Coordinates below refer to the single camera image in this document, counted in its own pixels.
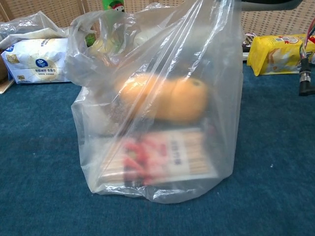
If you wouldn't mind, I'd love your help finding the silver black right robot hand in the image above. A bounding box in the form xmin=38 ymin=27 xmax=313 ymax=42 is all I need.
xmin=240 ymin=0 xmax=306 ymax=12

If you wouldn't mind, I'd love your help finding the clear plastic shopping bag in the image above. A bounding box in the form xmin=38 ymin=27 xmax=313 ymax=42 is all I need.
xmin=64 ymin=0 xmax=244 ymax=205

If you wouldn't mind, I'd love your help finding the clear bag with white items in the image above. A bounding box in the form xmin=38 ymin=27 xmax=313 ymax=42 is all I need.
xmin=0 ymin=11 xmax=74 ymax=50

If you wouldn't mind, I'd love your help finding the wicker folding screen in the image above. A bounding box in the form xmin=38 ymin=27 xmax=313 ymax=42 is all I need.
xmin=0 ymin=0 xmax=315 ymax=37

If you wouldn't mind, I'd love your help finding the black snack pack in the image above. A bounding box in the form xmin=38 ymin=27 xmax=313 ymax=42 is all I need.
xmin=242 ymin=33 xmax=258 ymax=49

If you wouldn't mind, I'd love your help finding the yellow cracker pack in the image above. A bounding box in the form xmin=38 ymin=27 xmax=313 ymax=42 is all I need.
xmin=247 ymin=34 xmax=315 ymax=76

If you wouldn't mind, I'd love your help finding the yellow orange plush toy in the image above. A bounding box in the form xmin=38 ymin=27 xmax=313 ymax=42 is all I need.
xmin=114 ymin=73 xmax=209 ymax=123

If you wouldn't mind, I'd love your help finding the green Pringles can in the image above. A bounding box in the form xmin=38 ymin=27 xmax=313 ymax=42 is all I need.
xmin=102 ymin=0 xmax=126 ymax=13

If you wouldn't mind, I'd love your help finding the white tissue pack blue logo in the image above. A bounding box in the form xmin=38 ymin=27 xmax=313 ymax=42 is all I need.
xmin=1 ymin=38 xmax=74 ymax=86

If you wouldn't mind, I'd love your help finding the blue carpet table cover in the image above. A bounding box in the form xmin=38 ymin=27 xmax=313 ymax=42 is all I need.
xmin=0 ymin=58 xmax=315 ymax=236

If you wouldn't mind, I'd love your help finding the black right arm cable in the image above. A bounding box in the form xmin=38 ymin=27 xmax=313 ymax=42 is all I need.
xmin=298 ymin=31 xmax=315 ymax=96

